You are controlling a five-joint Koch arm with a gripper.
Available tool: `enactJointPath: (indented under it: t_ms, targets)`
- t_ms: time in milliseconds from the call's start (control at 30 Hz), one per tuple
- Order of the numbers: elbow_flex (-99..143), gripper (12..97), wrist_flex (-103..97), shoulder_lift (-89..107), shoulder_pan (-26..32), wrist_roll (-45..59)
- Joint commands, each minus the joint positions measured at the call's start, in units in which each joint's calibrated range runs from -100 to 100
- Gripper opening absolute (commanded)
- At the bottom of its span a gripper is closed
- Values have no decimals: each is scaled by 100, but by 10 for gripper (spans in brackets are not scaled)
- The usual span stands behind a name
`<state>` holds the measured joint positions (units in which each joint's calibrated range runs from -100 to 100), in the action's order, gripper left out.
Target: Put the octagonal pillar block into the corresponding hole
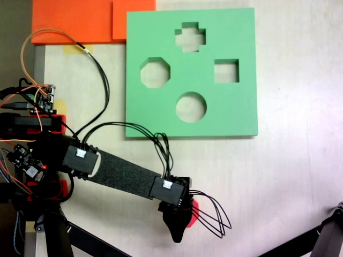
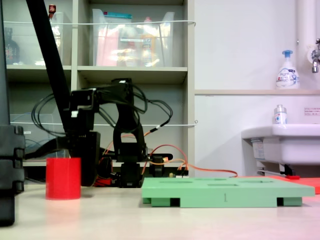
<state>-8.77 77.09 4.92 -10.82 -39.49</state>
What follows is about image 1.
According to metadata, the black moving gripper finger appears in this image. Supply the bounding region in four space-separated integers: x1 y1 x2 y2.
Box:
160 210 192 243

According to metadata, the red octagonal pillar block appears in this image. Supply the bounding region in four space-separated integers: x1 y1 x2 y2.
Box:
187 199 200 229

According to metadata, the smooth orange block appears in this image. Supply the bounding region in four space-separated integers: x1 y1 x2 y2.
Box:
111 0 157 41

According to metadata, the green shape sorter board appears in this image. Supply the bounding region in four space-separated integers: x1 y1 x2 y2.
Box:
124 7 259 140

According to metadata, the black tripod leg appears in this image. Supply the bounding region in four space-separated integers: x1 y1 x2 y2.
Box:
312 211 343 257
23 210 74 257

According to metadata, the yellow tape strip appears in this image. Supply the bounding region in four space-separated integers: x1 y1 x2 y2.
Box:
55 99 68 116
63 44 94 56

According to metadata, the black circuit board white sticker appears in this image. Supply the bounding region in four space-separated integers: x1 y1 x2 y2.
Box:
5 143 46 184

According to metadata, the black table clamp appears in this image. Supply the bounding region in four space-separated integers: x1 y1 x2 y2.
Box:
0 112 53 132
0 184 51 212

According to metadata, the black circuit board green terminal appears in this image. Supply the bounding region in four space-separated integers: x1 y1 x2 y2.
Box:
27 84 56 114

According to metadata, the black usb plug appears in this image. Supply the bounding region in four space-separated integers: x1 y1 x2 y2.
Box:
0 101 31 110

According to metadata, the orange textured mat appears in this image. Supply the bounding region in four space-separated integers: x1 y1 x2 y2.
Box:
31 0 127 44

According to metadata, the black gripper wire loop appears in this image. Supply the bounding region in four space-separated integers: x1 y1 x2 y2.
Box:
189 189 233 239

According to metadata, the black arm wire bundle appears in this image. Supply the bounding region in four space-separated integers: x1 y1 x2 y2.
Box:
82 122 175 186

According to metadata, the red printed base mount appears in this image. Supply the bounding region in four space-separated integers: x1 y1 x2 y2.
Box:
26 114 67 135
26 179 68 202

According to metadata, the blue braided cable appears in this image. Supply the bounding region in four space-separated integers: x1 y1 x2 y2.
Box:
12 210 24 255

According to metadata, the red and orange wire bundle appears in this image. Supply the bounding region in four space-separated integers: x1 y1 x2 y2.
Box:
0 138 37 198

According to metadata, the black power cable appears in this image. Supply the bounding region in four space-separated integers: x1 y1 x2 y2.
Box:
0 77 38 99

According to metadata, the thin orange wire loop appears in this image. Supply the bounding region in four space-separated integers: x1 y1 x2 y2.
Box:
20 28 79 93

